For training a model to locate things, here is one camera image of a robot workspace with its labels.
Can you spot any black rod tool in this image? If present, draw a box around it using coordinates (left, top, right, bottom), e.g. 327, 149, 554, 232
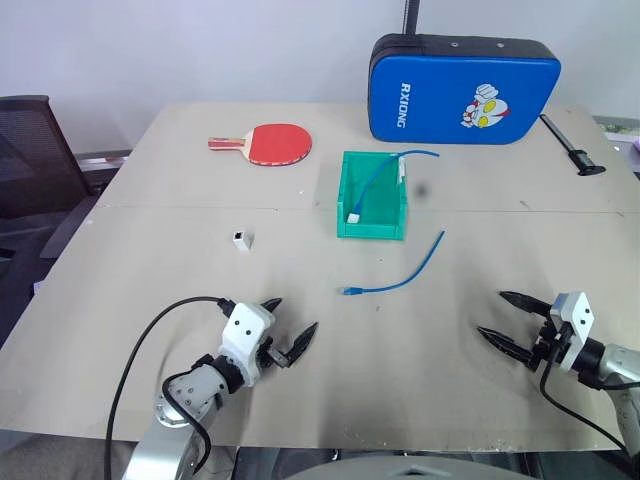
539, 114, 607, 177

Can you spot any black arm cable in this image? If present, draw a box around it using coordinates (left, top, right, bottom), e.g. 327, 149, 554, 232
538, 344, 632, 457
161, 379, 212, 477
104, 296, 236, 480

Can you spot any black office chair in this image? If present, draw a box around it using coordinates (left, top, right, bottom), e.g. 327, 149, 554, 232
0, 94, 134, 284

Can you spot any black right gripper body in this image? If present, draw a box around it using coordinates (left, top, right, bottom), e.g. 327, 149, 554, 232
526, 315, 576, 374

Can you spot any black metal pole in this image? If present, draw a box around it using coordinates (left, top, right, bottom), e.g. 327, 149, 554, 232
402, 0, 420, 37

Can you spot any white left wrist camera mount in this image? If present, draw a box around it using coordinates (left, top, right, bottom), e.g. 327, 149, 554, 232
218, 301, 277, 387

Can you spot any red table tennis paddle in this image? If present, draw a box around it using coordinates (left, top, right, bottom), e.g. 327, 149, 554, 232
207, 122, 314, 168

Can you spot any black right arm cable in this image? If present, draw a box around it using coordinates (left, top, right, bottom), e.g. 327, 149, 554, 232
538, 344, 632, 457

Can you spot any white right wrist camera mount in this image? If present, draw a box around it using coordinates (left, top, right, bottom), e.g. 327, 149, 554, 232
548, 291, 597, 372

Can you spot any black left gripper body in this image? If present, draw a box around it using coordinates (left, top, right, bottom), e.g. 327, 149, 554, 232
256, 337, 296, 371

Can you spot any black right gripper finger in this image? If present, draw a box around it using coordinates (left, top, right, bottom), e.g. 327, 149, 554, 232
476, 325, 535, 368
498, 290, 555, 318

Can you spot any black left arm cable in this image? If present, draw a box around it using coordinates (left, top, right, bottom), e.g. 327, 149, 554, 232
161, 379, 212, 477
104, 296, 236, 480

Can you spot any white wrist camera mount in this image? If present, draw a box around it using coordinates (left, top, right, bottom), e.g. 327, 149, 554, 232
218, 301, 277, 387
548, 291, 597, 372

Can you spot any blue RXIONG kick pad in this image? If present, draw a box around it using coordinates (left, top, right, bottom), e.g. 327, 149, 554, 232
368, 33, 562, 146

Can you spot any blue cable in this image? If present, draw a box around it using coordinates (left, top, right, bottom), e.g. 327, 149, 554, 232
345, 148, 441, 225
340, 230, 447, 297

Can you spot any green plastic bin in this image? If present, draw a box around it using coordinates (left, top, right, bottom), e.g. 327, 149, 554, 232
335, 151, 410, 242

